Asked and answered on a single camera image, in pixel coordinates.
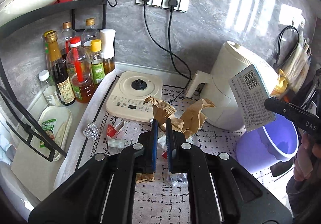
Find brown paper bag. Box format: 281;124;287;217
143;96;215;139

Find blue white cardboard box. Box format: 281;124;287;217
229;64;276;132

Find black metal kitchen rack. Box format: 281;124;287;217
0;0;118;163

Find person's right hand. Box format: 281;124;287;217
294;133;313;182

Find crumpled white silver wrapper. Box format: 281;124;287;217
167;172;188;187

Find black white patterned tablecloth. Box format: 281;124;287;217
53;75;289;224

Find red white small packet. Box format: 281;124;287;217
106;121;125;139

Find yellow detergent bottle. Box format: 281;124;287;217
270;69;288;98

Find hanging plastic bags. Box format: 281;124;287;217
281;33;311;93

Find purple plastic bucket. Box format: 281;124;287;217
236;115;299;173

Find cream induction cooker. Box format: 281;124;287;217
106;71;163;122

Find small foil ball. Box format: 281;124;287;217
83;123;99;141

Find white lidded food container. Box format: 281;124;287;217
31;106;72;162

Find yellow-capped green label bottle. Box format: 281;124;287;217
90;39;105;85

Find cream air fryer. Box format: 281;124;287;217
186;41;278;132

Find dark soy sauce bottle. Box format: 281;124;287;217
45;31;76;106

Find red-capped oil bottle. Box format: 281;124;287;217
66;36;95;103

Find small clear white-capped bottle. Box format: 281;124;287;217
38;70;61;106

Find white-top oil dispenser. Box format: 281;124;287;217
100;29;116;74

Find clear gold-capped bottle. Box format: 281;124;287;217
58;21;76;60
81;18;100;49

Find black hanging cable loop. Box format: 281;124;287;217
274;25;300;66

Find black power cable right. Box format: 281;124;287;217
167;0;193;104

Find black power cable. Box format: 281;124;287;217
140;0;193;80
167;0;193;104

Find black power cable left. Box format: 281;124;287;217
140;0;193;80

